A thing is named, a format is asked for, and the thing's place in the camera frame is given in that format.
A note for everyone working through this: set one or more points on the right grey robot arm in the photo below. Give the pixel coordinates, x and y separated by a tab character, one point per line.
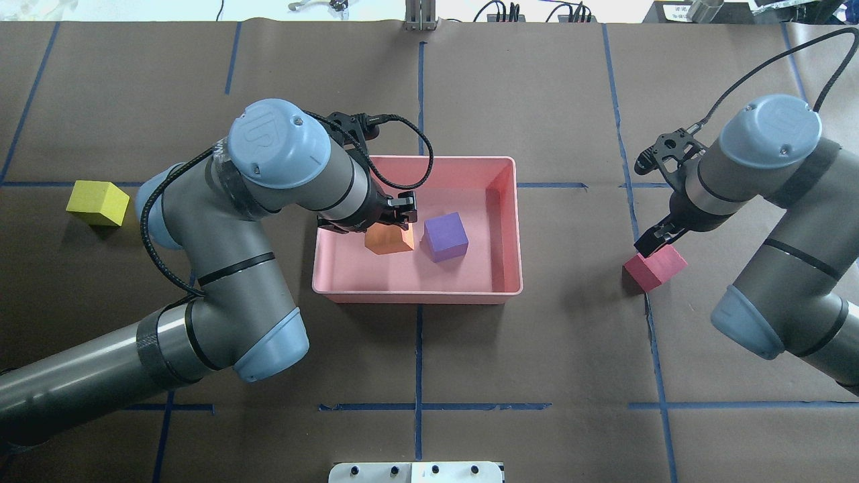
783	300

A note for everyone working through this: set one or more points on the yellow foam block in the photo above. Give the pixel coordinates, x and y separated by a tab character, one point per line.
98	203

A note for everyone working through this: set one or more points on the white camera post mount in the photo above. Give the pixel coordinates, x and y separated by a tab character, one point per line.
445	471

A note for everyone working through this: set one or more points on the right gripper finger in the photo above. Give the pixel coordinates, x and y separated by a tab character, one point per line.
650	241
671	232

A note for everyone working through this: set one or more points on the pink plastic bin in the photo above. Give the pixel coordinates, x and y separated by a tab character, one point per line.
483	190

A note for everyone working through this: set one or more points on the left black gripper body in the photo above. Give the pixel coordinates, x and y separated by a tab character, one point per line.
377	209

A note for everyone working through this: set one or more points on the purple foam block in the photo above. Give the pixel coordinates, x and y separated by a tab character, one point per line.
445	237

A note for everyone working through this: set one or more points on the aluminium frame post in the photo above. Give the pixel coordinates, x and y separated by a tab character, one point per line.
420	15

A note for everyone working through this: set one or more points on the metal cylinder cup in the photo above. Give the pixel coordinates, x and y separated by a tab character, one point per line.
703	11

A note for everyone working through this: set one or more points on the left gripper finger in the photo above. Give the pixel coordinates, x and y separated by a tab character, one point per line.
401	221
403	207

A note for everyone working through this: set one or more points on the orange foam block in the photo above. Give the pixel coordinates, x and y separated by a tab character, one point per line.
383	239

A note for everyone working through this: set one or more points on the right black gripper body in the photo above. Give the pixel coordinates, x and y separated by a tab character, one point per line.
673	223

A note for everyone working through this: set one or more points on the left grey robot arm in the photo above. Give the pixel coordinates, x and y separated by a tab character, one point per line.
201	225

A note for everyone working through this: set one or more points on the red foam block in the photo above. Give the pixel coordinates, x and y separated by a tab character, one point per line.
654	271

